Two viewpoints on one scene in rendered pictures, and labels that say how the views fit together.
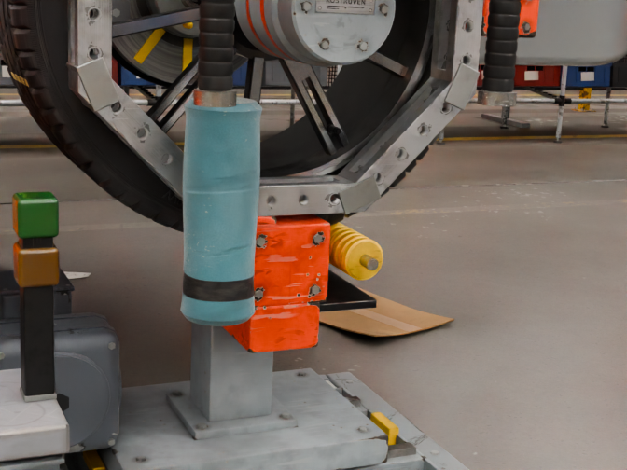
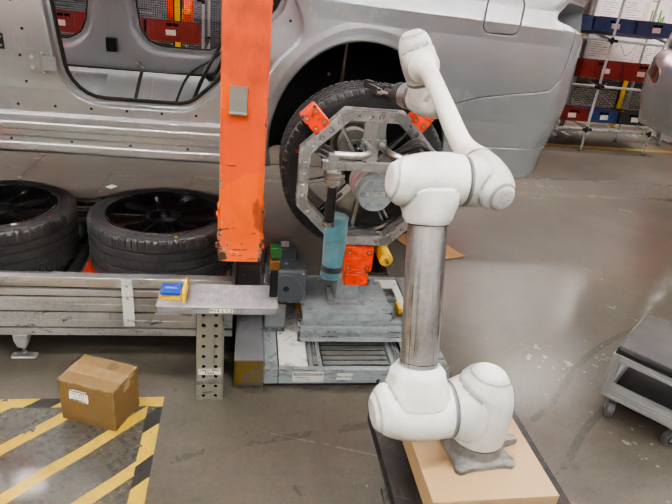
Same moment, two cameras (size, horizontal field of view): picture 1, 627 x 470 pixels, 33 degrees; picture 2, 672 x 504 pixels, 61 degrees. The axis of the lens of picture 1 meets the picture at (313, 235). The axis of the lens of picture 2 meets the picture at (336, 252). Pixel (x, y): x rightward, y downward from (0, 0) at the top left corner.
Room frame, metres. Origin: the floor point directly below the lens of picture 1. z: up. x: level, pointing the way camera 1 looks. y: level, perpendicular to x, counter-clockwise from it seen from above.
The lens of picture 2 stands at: (-0.72, -0.37, 1.55)
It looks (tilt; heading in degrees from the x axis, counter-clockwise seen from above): 26 degrees down; 14
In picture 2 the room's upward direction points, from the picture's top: 6 degrees clockwise
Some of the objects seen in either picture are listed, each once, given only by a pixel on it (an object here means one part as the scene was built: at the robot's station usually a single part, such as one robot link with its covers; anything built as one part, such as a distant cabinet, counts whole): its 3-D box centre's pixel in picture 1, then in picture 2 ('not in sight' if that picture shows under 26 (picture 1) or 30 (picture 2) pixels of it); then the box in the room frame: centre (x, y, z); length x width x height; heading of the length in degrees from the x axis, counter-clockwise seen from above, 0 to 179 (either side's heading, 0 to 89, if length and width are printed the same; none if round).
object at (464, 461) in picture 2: not in sight; (480, 440); (0.63, -0.53, 0.40); 0.22 x 0.18 x 0.06; 119
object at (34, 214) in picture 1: (35, 214); (275, 250); (1.03, 0.28, 0.64); 0.04 x 0.04 x 0.04; 24
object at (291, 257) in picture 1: (266, 273); (354, 258); (1.42, 0.06, 0.48); 0.16 x 0.12 x 0.17; 24
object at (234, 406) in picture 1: (231, 353); (346, 277); (1.54, 0.12, 0.32); 0.40 x 0.30 x 0.28; 114
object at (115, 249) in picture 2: not in sight; (164, 234); (1.44, 0.98, 0.39); 0.66 x 0.66 x 0.24
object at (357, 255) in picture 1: (328, 239); (380, 247); (1.53, -0.02, 0.51); 0.29 x 0.06 x 0.06; 24
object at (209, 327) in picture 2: not in sight; (210, 348); (0.94, 0.48, 0.21); 0.10 x 0.10 x 0.42; 24
